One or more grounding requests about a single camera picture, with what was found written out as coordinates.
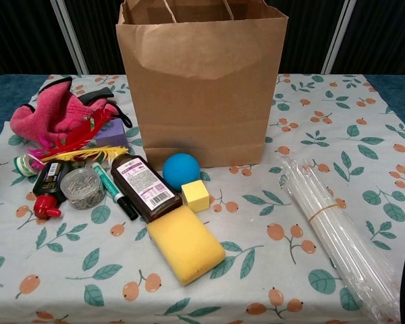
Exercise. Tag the floral tablecloth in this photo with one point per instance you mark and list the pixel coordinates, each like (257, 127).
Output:
(273, 280)

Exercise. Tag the pink feather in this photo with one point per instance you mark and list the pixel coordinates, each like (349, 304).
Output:
(42, 145)

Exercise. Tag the yellow foam cube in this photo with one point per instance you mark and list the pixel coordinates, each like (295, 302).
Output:
(195, 197)

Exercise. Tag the blue ball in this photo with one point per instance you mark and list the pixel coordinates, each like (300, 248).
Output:
(179, 170)

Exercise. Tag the brown paper bag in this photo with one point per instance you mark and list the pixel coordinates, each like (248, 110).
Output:
(202, 101)

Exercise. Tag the clear jar of paper clips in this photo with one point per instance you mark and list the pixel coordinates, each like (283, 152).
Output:
(82, 189)

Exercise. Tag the yellow feather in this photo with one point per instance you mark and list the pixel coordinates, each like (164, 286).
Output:
(94, 152)

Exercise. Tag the yellow sponge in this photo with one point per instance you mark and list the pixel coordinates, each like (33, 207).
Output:
(185, 246)

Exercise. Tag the green white ribbon roll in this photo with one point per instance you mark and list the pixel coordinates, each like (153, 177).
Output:
(22, 165)

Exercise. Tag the pack of clear straws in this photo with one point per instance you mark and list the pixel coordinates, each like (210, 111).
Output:
(341, 236)

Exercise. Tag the green marker pen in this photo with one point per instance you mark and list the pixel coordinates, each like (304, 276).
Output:
(108, 184)

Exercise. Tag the purple foam block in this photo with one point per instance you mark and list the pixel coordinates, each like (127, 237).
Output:
(113, 135)

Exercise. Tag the black bottle red cap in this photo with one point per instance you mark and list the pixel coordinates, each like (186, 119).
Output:
(49, 182)

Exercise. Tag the black screen panel white frame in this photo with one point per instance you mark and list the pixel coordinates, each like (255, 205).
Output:
(384, 30)
(307, 33)

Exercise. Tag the pink black cleaning glove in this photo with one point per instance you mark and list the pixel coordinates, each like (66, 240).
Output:
(37, 118)

